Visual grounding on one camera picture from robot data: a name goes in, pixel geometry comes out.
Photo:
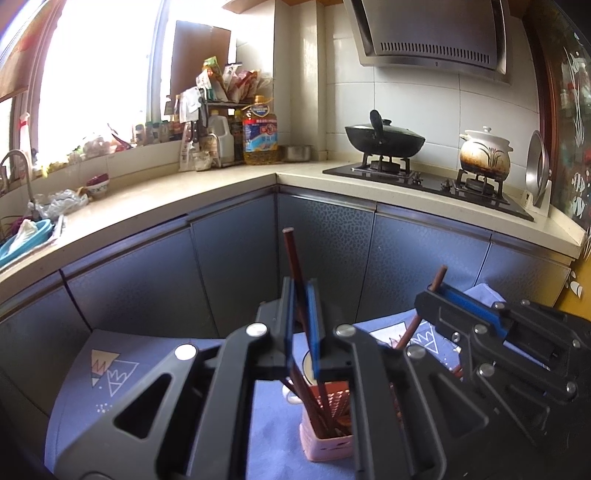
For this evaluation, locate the black gas stove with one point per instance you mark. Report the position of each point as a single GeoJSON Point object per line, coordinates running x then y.
{"type": "Point", "coordinates": [429, 182]}

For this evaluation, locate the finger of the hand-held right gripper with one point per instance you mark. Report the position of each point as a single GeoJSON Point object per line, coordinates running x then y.
{"type": "Point", "coordinates": [443, 318]}
{"type": "Point", "coordinates": [466, 307]}

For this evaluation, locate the rack of snack packets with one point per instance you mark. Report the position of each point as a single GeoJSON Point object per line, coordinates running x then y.
{"type": "Point", "coordinates": [231, 81]}

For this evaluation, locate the yellow cooking oil bottle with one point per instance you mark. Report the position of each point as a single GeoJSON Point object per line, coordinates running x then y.
{"type": "Point", "coordinates": [260, 138]}

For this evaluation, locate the pink plastic utensil holder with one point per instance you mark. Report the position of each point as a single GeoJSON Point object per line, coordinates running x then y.
{"type": "Point", "coordinates": [323, 447]}

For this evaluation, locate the dark glass sauce bottle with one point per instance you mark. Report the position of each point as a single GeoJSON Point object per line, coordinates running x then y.
{"type": "Point", "coordinates": [238, 136]}

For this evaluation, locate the kitchen window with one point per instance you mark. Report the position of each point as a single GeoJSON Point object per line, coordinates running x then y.
{"type": "Point", "coordinates": [92, 69]}

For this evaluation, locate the stainless steel range hood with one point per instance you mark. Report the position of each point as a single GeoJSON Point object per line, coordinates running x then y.
{"type": "Point", "coordinates": [429, 37]}

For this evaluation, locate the row of spice jars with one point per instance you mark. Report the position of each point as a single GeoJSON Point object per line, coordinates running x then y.
{"type": "Point", "coordinates": [157, 134]}

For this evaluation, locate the black wok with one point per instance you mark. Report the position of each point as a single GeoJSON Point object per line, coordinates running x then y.
{"type": "Point", "coordinates": [385, 138]}

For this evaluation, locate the white clay pot with lid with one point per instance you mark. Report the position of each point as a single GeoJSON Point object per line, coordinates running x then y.
{"type": "Point", "coordinates": [485, 154]}

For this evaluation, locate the brown cardboard sheet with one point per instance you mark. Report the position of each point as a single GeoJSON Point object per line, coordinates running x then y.
{"type": "Point", "coordinates": [201, 55]}

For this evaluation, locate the reddish window blind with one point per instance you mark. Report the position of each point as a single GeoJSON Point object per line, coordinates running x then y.
{"type": "Point", "coordinates": [23, 55]}

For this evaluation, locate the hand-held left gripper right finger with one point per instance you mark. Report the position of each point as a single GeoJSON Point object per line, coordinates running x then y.
{"type": "Point", "coordinates": [315, 332]}

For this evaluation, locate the crumpled clear plastic bag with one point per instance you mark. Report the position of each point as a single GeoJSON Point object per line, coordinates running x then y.
{"type": "Point", "coordinates": [62, 203]}

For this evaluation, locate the red and white bowl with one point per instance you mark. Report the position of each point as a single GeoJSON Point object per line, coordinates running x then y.
{"type": "Point", "coordinates": [98, 186]}

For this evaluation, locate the blue plastic basin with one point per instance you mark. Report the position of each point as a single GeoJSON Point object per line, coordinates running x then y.
{"type": "Point", "coordinates": [27, 237]}

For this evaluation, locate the chrome sink faucet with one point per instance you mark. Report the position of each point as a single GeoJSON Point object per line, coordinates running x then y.
{"type": "Point", "coordinates": [21, 159]}

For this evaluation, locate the white plastic jug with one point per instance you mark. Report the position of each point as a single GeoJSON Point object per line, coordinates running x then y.
{"type": "Point", "coordinates": [220, 143]}

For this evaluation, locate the dark brown chopstick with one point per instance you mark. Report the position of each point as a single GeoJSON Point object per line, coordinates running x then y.
{"type": "Point", "coordinates": [310, 402]}
{"type": "Point", "coordinates": [407, 334]}
{"type": "Point", "coordinates": [300, 406]}
{"type": "Point", "coordinates": [292, 258]}

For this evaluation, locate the blue printed tablecloth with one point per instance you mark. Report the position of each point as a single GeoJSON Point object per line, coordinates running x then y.
{"type": "Point", "coordinates": [74, 406]}

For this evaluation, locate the grey base cabinets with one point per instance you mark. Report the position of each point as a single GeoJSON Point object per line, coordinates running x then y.
{"type": "Point", "coordinates": [231, 267]}

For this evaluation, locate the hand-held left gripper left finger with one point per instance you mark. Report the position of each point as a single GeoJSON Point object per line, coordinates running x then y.
{"type": "Point", "coordinates": [290, 323]}

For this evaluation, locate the stainless steel bowl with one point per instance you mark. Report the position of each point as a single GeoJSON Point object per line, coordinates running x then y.
{"type": "Point", "coordinates": [296, 153]}

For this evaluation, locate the beige kitchen countertop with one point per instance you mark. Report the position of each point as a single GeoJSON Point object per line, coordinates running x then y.
{"type": "Point", "coordinates": [184, 189]}

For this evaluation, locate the stainless steel pot lid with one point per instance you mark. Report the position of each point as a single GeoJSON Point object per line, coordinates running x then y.
{"type": "Point", "coordinates": [538, 166]}

